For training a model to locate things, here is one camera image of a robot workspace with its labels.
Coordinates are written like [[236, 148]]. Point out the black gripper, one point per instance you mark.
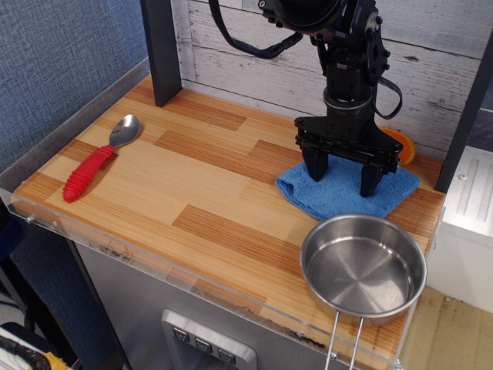
[[349, 131]]

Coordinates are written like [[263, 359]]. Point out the blue cloth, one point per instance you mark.
[[339, 191]]

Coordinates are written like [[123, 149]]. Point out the orange plush fish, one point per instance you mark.
[[408, 153]]

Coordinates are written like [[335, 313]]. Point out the steel pan with wire handle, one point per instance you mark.
[[363, 270]]

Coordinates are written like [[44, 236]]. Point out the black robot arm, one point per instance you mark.
[[347, 35]]

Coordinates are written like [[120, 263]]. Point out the white cabinet at right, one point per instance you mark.
[[460, 259]]

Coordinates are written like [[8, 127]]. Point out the silver button control panel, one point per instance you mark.
[[188, 340]]

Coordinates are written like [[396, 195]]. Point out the stainless steel cabinet front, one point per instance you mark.
[[134, 301]]

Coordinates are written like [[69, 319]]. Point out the clear acrylic edge guard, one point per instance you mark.
[[192, 198]]

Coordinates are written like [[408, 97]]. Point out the yellow and black object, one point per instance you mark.
[[33, 358]]

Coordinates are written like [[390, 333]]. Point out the dark grey right post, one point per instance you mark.
[[467, 120]]

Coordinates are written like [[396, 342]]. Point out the dark grey post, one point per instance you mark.
[[162, 49], [467, 120]]

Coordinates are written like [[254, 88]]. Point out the red-handled metal spoon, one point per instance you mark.
[[125, 131]]

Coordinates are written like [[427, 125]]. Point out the dark grey left post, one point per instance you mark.
[[162, 49]]

